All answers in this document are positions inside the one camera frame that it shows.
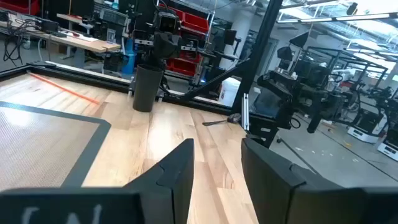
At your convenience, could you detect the tall black cup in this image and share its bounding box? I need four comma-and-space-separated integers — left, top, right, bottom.
132, 63, 165, 113

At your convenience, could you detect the red storage bin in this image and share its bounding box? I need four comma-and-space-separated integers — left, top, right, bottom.
165, 57, 197, 77
182, 12, 210, 34
0, 0, 40, 16

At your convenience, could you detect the neighbouring black robot rig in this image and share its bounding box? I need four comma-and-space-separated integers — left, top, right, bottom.
248, 70, 302, 149

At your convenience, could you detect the black cable tangle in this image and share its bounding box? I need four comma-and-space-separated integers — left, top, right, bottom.
2, 17, 40, 67

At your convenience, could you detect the ceiling light bar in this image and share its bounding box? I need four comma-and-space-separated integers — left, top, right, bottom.
275, 12, 398, 24

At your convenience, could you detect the black aluminium table frame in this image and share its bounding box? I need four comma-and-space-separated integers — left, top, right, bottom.
0, 0, 284, 131

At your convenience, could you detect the metal spoon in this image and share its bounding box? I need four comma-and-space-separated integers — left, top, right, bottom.
201, 113, 243, 127

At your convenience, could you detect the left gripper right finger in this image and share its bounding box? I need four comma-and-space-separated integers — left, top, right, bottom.
241, 138, 364, 224

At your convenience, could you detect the thin orange stick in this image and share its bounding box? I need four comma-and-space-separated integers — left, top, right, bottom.
27, 71, 101, 105

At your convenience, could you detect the wooden desk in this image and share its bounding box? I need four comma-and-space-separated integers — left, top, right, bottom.
0, 20, 121, 54

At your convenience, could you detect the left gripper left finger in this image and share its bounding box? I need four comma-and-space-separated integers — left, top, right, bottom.
124, 138, 195, 224

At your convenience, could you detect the blue water jug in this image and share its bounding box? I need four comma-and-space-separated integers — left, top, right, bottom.
121, 38, 137, 75

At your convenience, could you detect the beige mat with grey border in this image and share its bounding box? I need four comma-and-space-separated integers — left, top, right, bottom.
0, 100, 112, 191

